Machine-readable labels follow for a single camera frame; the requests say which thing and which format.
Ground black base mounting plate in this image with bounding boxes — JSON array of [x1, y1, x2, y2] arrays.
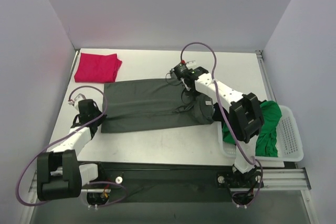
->
[[83, 162, 264, 207]]

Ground green t shirt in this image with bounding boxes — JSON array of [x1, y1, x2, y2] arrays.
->
[[222, 100, 283, 157]]

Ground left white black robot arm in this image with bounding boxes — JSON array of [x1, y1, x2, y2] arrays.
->
[[37, 99, 106, 201]]

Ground folded red t shirt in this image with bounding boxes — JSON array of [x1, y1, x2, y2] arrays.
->
[[74, 53, 122, 83]]

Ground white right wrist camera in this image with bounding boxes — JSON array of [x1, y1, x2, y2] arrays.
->
[[186, 60, 196, 69]]

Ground white perforated plastic basket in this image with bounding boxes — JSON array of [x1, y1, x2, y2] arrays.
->
[[217, 105, 305, 162]]

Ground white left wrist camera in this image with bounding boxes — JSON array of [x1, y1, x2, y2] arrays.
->
[[68, 93, 86, 111]]

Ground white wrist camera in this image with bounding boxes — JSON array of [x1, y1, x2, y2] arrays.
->
[[68, 93, 86, 111], [186, 60, 196, 69]]

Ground grey t shirt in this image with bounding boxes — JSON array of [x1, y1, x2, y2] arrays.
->
[[101, 79, 214, 133]]

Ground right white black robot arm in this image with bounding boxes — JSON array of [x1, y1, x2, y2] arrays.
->
[[170, 61, 265, 186]]

